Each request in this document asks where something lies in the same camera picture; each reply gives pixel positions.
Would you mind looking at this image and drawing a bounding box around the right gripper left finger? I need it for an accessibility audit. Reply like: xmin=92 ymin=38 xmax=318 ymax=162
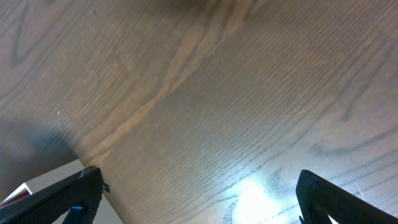
xmin=1 ymin=166 xmax=110 ymax=224

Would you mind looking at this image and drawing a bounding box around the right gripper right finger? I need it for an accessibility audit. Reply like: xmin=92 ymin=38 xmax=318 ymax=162
xmin=295 ymin=170 xmax=397 ymax=224

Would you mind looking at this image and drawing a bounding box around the white open cardboard box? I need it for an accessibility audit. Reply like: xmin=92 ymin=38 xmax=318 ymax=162
xmin=1 ymin=159 xmax=123 ymax=224

